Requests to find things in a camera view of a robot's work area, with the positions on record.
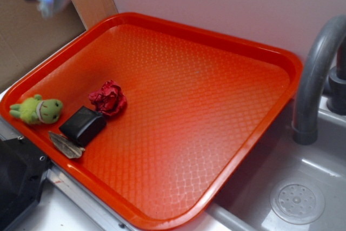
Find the brown cardboard panel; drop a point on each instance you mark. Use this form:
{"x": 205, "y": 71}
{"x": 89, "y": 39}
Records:
{"x": 27, "y": 38}

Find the green frog plush toy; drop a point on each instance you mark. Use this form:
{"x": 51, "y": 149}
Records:
{"x": 36, "y": 110}

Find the red crumpled paper ball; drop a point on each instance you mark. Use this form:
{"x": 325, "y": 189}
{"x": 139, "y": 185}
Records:
{"x": 109, "y": 100}

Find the black leather wallet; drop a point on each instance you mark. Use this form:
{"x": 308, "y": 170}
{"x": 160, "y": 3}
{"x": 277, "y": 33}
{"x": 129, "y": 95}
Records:
{"x": 83, "y": 126}

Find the red plastic tray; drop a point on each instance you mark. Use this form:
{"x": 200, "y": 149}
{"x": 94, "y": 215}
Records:
{"x": 197, "y": 103}

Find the grey curved faucet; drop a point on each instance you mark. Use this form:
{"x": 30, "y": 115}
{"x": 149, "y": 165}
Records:
{"x": 323, "y": 69}

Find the grey sink basin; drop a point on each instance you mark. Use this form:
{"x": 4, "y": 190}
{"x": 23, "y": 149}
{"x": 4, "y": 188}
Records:
{"x": 244, "y": 201}

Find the round sink drain strainer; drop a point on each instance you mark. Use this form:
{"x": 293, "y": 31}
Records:
{"x": 297, "y": 201}

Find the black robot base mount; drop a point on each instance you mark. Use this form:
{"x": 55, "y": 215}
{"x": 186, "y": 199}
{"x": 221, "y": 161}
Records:
{"x": 23, "y": 172}

